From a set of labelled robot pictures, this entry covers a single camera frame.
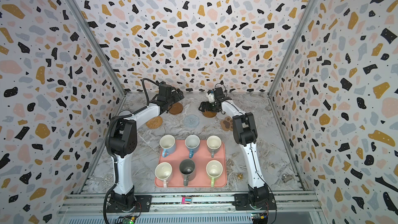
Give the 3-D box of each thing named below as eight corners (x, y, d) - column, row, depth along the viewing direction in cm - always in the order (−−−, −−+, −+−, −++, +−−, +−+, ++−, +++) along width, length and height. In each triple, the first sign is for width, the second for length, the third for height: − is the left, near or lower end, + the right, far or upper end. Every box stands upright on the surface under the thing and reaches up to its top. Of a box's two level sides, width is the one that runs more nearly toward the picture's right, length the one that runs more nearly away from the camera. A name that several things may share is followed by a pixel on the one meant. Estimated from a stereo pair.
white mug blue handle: (165, 161, 88) (161, 154, 80) (162, 144, 95) (158, 136, 87) (178, 157, 90) (176, 149, 82) (175, 141, 97) (172, 132, 89)
